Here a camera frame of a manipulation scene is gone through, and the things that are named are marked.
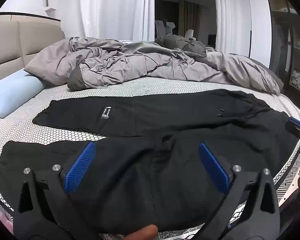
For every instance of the person's left hand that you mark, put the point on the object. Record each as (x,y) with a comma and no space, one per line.
(142,233)

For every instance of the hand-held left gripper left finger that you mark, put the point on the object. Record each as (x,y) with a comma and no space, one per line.
(80,166)

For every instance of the white chair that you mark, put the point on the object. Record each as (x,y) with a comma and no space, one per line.
(190,34)

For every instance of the beige padded headboard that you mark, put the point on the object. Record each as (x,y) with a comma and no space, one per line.
(15,45)

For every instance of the light blue pillow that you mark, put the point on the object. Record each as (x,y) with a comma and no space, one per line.
(10,95)

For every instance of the dark grey cloth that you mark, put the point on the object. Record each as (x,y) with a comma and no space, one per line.
(185,43)

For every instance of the white patterned mattress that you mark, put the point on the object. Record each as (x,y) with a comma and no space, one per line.
(22,130)

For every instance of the white curtain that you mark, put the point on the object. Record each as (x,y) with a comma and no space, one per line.
(230,17)
(110,10)

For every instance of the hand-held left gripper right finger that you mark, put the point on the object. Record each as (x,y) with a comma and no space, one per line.
(212,167)

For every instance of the dark brown curtain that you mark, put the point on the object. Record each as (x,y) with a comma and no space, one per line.
(188,17)

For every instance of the grey duvet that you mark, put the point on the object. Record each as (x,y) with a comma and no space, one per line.
(140,65)

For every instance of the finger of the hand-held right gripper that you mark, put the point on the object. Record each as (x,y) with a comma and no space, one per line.
(296,126)

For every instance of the dark open wardrobe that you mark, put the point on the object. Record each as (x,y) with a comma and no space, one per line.
(280,42)

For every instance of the black pants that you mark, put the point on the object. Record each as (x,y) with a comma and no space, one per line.
(140,180)

